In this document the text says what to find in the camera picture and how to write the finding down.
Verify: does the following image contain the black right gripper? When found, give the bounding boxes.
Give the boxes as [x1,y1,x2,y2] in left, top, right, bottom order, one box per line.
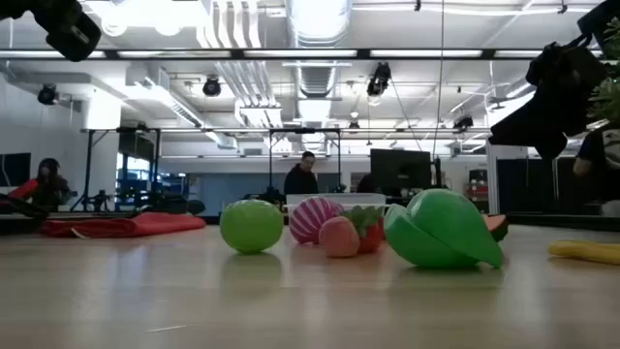
[487,42,608,160]

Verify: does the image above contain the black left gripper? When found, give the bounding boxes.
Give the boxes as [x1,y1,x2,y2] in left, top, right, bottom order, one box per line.
[0,0,103,63]

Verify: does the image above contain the toy watermelon slice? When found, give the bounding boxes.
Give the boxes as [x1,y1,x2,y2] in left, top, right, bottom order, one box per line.
[482,213,510,243]

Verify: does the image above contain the yellow toy banana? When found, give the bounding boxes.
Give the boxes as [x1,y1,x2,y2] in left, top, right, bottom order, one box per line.
[547,238,620,266]

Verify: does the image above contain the large green toy fruit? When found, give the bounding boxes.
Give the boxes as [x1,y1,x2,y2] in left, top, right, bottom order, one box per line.
[384,188,506,270]

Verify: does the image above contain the red toy strawberry green leaves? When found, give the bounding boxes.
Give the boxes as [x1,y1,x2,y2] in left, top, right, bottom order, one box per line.
[343,205,388,255]

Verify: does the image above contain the pale pink toy strawberry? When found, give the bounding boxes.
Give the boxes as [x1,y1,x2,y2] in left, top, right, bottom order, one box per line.
[318,215,362,259]

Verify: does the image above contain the pink striped toy onion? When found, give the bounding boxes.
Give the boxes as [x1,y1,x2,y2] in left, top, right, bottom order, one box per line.
[289,196,346,245]

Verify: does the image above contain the green toy apple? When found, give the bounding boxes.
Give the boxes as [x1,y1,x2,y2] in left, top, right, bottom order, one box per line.
[219,198,285,255]

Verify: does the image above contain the clear plastic tupperware container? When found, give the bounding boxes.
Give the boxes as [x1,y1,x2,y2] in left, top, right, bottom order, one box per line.
[285,192,388,215]

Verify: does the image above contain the person beside plant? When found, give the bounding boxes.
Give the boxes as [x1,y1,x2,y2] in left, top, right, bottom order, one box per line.
[573,125,620,203]

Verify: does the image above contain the green potted plant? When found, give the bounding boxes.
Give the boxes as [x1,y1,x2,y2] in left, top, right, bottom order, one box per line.
[587,17,620,123]

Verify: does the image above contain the black computer monitor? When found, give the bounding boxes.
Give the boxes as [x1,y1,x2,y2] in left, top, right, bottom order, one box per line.
[369,147,433,196]

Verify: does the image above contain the seated person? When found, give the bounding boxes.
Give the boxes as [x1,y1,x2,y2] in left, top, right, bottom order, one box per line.
[8,157,73,213]

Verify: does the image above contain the red cloth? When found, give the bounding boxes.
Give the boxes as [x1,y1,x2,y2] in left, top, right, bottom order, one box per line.
[38,211,207,239]

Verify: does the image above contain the standing person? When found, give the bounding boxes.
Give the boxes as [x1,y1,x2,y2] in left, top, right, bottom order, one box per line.
[283,150,320,197]

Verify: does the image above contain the black hanging ceiling camera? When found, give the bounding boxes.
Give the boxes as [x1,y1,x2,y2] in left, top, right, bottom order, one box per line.
[37,83,59,107]
[201,75,223,98]
[365,61,392,98]

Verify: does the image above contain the black overhead frame beam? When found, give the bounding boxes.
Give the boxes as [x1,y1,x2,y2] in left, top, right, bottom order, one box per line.
[0,48,605,61]

